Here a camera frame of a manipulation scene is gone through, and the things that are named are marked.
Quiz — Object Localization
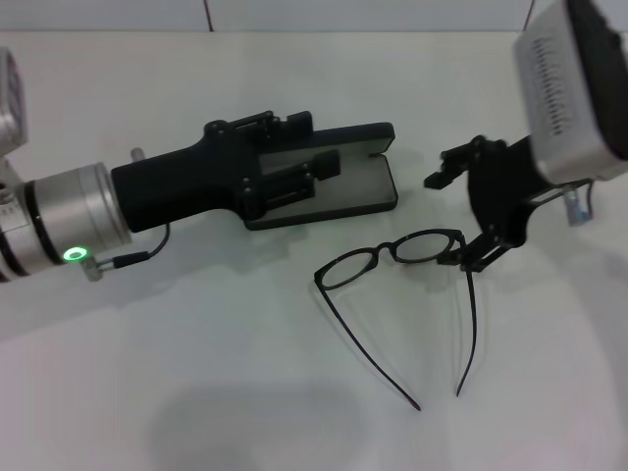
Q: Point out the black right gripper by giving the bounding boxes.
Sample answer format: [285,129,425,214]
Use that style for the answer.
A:
[423,134,555,274]

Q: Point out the black glasses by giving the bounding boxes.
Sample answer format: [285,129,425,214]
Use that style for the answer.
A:
[313,229,478,412]

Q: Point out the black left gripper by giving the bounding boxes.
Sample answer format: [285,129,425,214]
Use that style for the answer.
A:
[111,110,342,235]

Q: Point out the black glasses case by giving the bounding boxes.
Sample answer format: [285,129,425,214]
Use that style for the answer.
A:
[242,121,397,232]

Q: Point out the right wrist cable with plug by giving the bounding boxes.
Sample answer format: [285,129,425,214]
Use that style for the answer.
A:
[563,179,598,227]

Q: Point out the wrist cable with plug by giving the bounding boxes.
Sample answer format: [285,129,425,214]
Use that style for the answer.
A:
[80,223,171,282]
[563,179,598,227]

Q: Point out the left wrist cable with plug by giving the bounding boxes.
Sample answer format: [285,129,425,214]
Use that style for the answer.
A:
[80,223,171,282]

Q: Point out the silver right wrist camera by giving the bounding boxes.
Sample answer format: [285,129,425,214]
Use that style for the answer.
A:
[511,0,628,183]

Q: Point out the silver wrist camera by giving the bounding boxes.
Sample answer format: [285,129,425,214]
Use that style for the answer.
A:
[0,46,29,158]
[511,0,628,183]

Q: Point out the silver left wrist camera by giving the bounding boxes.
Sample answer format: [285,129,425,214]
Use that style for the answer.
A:
[0,46,29,158]

